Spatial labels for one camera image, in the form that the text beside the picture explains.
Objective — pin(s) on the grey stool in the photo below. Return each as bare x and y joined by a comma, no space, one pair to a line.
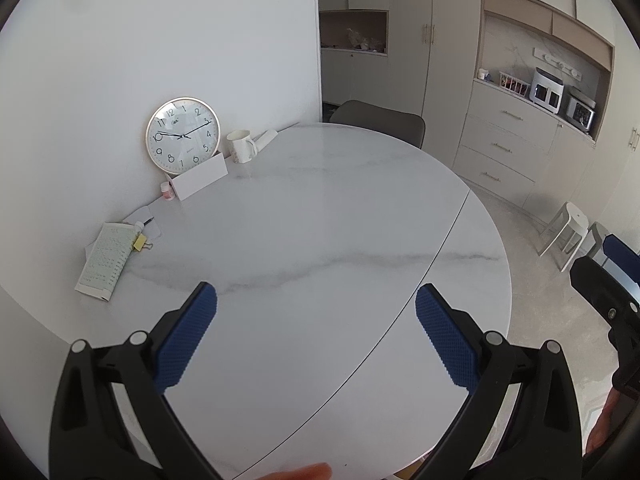
597,237

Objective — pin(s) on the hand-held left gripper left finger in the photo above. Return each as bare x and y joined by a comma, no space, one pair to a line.
187,337

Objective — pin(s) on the small pink bottle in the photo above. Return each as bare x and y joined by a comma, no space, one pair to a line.
167,191

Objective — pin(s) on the clear plastic bag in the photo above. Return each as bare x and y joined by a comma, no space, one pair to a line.
365,40

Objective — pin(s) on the round gold-rimmed wall clock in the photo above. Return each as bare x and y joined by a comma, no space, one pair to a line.
182,135

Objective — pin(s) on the yellow binder clip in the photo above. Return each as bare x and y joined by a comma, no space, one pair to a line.
141,242

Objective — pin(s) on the silver microwave appliance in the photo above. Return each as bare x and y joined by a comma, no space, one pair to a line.
581,112

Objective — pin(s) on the white box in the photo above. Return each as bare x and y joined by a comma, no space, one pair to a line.
197,177

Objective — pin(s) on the small white cup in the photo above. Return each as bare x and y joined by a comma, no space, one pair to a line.
483,74

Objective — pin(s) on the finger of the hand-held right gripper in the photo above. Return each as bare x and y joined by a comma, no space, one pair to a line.
602,285
622,255

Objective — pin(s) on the white stool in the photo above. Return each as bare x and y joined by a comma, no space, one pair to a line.
570,217

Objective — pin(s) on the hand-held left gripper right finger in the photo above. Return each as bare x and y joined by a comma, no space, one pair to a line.
447,342

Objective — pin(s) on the person's right hand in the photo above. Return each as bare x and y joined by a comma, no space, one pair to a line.
605,420

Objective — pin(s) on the black pen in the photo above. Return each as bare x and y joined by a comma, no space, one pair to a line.
148,221

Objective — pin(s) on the white mug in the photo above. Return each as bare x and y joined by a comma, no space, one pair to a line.
240,147

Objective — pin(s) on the grey dining chair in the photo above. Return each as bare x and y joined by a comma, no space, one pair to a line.
380,120

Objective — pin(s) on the person's left hand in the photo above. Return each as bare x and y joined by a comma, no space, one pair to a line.
300,472

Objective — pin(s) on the white power strip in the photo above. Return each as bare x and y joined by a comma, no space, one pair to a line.
557,63

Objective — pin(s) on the pale green booklet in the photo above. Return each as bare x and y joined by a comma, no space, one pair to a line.
102,265

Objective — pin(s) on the beige wall cabinet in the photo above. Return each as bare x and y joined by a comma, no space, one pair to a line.
505,150

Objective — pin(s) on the white paper sheet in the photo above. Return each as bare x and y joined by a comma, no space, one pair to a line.
150,230

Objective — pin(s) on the white countertop appliance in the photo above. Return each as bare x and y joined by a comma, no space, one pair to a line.
547,90

